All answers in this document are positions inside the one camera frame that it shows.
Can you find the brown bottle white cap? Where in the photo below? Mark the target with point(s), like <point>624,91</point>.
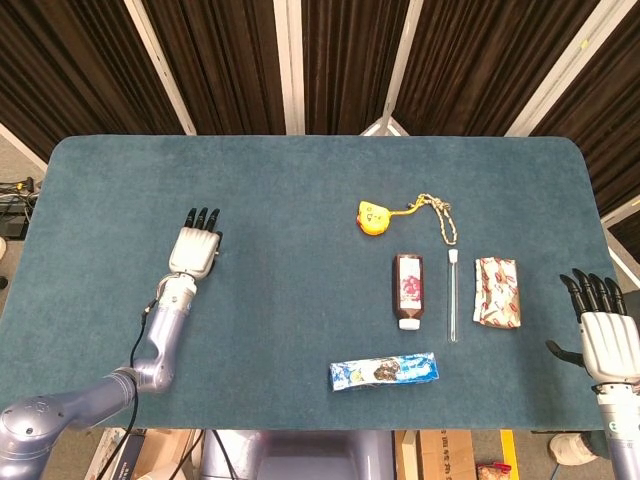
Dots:
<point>409,290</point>

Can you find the red white snack packet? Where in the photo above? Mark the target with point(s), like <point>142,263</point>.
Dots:
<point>497,295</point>

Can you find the blue snack bar wrapper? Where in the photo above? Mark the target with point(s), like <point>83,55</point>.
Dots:
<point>385,372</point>

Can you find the clear glass test tube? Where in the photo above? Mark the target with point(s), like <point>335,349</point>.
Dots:
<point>453,300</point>

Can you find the brown cardboard box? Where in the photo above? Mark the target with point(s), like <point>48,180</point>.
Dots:
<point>440,455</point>
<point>165,450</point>

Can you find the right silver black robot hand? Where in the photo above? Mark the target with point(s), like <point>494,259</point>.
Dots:
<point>607,345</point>

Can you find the right lavender robot arm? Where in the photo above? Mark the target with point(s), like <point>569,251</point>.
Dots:
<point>622,435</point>

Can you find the white shoe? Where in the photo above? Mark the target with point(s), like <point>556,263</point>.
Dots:
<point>570,447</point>

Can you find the dark brown curtain panel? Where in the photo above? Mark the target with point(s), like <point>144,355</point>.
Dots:
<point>475,65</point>
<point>600,100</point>
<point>350,65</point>
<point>225,65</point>
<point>75,75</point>

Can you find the blue table cloth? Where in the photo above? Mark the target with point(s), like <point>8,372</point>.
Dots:
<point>300,200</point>

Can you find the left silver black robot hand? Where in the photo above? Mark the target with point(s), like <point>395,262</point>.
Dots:
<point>192,250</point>

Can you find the white blue printed box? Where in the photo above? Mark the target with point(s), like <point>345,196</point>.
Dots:
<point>125,457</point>

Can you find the red patterned snack bag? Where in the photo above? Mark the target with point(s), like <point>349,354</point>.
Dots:
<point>492,470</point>

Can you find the left lavender robot arm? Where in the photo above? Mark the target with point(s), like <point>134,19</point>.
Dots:
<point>165,325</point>

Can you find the white frame post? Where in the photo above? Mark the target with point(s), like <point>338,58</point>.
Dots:
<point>620,216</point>
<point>400,65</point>
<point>22,145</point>
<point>560,65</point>
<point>290,65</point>
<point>160,65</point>

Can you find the yellow tape measure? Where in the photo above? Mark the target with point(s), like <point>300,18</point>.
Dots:
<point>372,217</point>

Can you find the lavender robot base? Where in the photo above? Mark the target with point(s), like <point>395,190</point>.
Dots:
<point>300,455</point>

